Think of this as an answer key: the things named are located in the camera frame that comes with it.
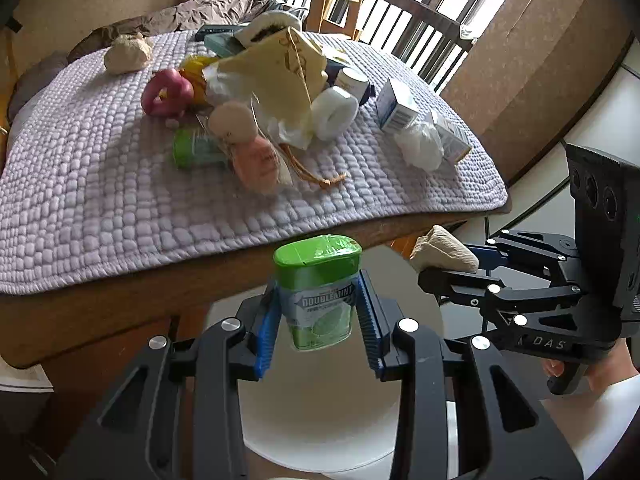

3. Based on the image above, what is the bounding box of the beige paper wad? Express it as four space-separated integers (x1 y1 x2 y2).
409 224 480 273

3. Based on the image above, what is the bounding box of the green Doublemint gum bottle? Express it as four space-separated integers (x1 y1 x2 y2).
273 234 362 352

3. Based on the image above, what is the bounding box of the white orange vitamin box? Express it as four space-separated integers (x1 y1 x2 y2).
431 108 472 165

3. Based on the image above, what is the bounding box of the white plastic bag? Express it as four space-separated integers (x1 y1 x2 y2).
394 122 444 172

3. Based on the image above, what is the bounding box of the green lid gum bottle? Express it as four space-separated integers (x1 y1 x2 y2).
172 128 228 169

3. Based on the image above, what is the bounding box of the person's right hand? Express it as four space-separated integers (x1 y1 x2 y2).
541 336 640 395

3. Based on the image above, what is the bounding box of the white blue medicine box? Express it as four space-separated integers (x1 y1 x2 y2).
375 78 419 134

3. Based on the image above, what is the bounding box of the white toilet paper roll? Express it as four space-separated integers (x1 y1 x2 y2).
310 86 359 141

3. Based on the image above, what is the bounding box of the lavender quilted blanket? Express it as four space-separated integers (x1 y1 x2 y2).
1 51 508 295

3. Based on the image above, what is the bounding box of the white pill bottle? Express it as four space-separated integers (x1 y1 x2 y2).
334 66 369 102

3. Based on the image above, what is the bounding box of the dark balcony railing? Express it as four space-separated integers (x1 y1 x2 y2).
276 0 475 92

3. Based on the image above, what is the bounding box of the yellow paper shopping bag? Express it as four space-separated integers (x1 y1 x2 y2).
203 27 328 151

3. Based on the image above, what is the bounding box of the pink elephant toy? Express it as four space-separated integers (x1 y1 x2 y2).
141 68 194 118

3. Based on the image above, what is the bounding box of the yellow plastic container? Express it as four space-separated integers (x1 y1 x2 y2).
178 55 219 107

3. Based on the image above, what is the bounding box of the teal blue flat box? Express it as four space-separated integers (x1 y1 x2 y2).
204 32 245 58

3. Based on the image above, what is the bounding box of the white black fabric item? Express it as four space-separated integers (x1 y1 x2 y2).
234 10 303 48

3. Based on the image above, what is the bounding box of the black remote control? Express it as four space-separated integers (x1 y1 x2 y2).
193 24 246 41

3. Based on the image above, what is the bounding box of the beige crumpled paper ball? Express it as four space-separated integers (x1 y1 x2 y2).
104 32 153 75

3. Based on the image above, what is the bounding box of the brown rumpled duvet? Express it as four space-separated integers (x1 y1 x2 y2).
67 0 308 63

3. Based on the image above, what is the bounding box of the grey pillow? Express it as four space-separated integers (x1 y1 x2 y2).
6 51 68 122

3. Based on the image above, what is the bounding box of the orange braided bag cord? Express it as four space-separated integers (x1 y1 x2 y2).
278 143 348 191

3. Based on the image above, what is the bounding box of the wooden bunk bed frame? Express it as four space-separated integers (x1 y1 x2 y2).
1 32 487 368

